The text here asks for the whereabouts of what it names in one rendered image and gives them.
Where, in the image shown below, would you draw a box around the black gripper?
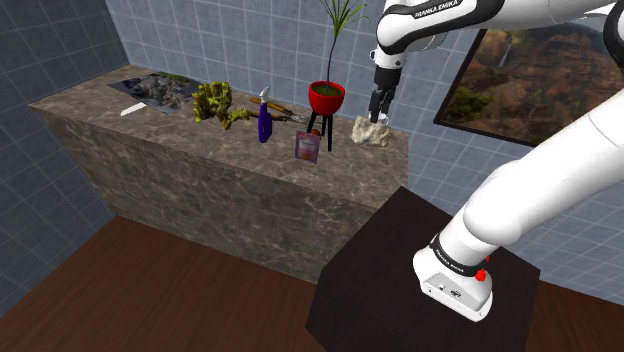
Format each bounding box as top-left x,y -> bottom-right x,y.
368,65 -> 403,124

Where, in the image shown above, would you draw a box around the pale grey rock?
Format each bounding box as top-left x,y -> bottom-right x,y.
350,114 -> 393,148

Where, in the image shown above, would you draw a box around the potted plant on black stand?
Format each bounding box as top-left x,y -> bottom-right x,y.
305,0 -> 372,153

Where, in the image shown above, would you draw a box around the pink packet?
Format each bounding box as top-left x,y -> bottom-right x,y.
294,129 -> 322,165

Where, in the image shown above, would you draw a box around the blue spray bottle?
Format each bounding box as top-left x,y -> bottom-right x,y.
257,86 -> 274,145

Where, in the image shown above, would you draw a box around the yellow green coral figure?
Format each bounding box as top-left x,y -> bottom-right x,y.
191,80 -> 252,131

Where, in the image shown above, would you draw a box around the dark robot stand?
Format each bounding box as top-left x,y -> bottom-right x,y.
305,185 -> 541,352

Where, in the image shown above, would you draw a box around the dark rocky sink basin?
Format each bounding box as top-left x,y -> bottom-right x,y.
107,71 -> 204,116

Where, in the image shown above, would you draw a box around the white knife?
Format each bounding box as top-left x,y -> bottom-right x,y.
119,101 -> 148,118

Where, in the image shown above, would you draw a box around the wooden handled garden shears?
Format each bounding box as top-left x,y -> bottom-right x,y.
248,96 -> 311,126

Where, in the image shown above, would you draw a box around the framed landscape wall picture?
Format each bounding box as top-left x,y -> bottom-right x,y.
432,21 -> 624,148

